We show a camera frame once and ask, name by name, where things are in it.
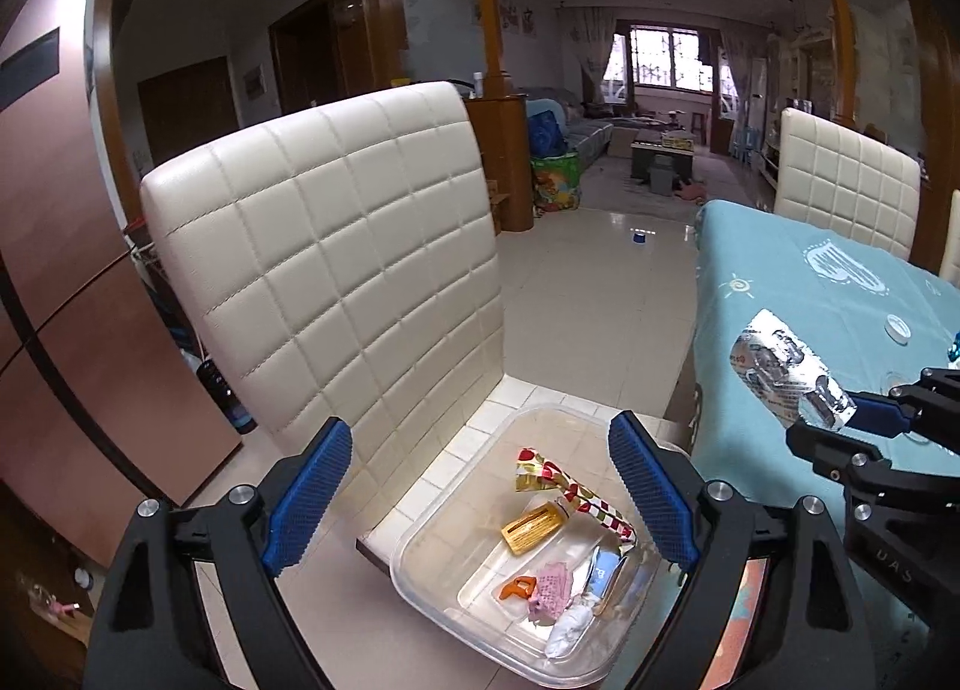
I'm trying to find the barred window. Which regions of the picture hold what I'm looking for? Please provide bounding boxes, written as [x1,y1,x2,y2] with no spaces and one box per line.
[615,24,721,91]

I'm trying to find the red gold patterned wrapper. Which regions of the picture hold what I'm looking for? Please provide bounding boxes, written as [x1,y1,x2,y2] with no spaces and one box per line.
[514,446,638,556]

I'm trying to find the colourful printed bag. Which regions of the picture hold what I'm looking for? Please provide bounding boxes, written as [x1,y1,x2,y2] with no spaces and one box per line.
[531,151,582,215]

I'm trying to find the pink wrapper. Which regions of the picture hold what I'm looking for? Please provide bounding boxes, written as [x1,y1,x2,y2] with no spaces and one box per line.
[525,561,577,622]

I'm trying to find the silver foil wrapper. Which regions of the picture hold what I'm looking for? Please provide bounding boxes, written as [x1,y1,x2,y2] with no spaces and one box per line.
[729,310,857,431]

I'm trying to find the grey sofa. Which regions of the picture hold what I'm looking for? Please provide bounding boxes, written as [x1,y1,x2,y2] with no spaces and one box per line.
[517,86,616,166]

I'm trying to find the dark bottle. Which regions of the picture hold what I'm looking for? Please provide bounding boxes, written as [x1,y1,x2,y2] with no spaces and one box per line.
[196,358,257,434]

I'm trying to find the cream quilted leather chair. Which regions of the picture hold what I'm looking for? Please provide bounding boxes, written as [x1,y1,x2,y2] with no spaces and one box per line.
[939,189,960,280]
[772,107,922,263]
[140,81,695,571]

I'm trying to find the wooden counter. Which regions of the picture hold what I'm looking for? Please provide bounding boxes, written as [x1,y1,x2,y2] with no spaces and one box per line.
[461,94,535,233]

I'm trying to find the blue bag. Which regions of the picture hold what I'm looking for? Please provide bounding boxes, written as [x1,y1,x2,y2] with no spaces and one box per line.
[527,111,565,157]

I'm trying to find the brown glossy cabinet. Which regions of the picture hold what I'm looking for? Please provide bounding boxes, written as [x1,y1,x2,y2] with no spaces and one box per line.
[0,0,242,511]

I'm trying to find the teal printed tablecloth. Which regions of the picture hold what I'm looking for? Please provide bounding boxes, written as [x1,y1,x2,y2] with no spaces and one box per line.
[686,199,960,690]

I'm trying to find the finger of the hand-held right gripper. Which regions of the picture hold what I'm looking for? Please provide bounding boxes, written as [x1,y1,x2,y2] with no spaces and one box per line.
[786,420,960,511]
[847,364,960,452]

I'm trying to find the small yellow bottle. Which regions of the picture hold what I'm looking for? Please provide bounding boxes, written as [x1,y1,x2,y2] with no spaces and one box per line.
[501,500,565,554]

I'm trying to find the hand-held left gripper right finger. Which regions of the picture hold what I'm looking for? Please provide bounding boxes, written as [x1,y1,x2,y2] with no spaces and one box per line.
[607,411,878,690]

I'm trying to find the white paper packet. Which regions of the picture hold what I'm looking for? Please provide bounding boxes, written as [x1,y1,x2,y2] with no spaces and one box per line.
[544,604,593,659]

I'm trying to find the white milk packet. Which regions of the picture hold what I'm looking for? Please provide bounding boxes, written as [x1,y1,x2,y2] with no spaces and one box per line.
[581,544,650,616]

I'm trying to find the low coffee table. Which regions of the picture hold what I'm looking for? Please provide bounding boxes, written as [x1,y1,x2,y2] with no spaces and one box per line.
[630,127,695,177]

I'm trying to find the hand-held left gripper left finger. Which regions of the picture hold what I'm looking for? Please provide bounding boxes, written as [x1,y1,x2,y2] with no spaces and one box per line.
[82,416,353,690]

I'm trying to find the wooden pillar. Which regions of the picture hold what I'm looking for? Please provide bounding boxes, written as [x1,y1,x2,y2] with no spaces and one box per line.
[466,0,506,98]
[819,0,857,128]

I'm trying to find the white standing air conditioner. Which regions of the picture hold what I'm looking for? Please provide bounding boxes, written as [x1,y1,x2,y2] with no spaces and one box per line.
[750,58,770,166]

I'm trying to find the clear plastic container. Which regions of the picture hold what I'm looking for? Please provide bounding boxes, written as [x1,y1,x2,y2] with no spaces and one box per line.
[390,403,695,687]

